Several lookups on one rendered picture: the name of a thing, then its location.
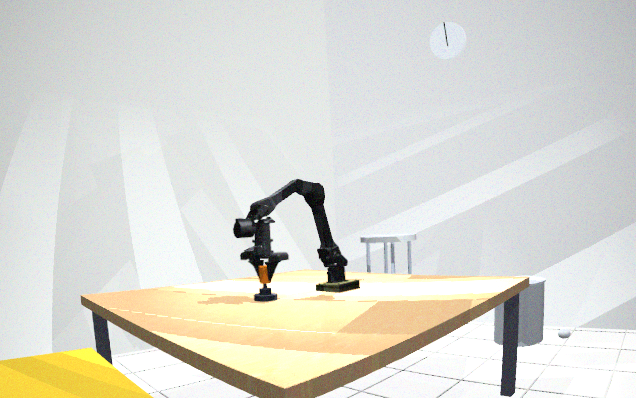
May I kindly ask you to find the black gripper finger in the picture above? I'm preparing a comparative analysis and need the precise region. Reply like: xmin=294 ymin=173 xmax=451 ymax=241
xmin=248 ymin=260 xmax=264 ymax=279
xmin=264 ymin=261 xmax=281 ymax=281

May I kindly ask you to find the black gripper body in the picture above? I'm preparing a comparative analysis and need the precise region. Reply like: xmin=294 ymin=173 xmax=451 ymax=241
xmin=240 ymin=236 xmax=289 ymax=262

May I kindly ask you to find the orange tapered knob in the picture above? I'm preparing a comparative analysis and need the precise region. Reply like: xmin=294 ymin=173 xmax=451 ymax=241
xmin=258 ymin=266 xmax=271 ymax=284

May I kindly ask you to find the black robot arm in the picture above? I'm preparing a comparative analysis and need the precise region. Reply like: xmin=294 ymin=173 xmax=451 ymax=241
xmin=233 ymin=179 xmax=348 ymax=283

